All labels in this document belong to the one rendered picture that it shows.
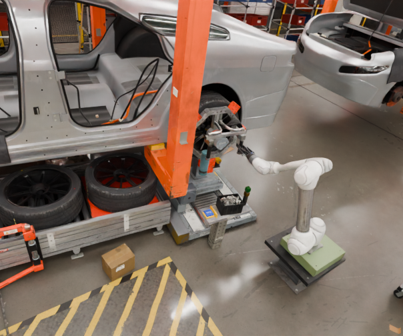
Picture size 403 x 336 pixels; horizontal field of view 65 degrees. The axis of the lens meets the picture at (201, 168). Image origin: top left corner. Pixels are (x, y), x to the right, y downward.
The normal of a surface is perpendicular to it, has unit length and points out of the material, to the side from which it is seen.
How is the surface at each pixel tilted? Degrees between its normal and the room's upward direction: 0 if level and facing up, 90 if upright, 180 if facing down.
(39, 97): 89
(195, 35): 90
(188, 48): 90
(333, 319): 0
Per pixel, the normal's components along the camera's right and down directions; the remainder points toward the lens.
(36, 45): 0.46, 0.44
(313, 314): 0.13, -0.80
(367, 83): -0.29, 0.53
